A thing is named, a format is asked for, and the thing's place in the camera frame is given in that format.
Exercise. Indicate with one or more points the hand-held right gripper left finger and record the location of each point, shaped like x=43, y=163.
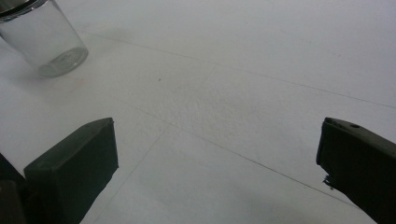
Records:
x=71, y=168

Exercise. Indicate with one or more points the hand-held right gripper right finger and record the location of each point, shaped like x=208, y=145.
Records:
x=361, y=161

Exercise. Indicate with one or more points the clear glass jar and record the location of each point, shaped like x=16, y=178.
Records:
x=46, y=40

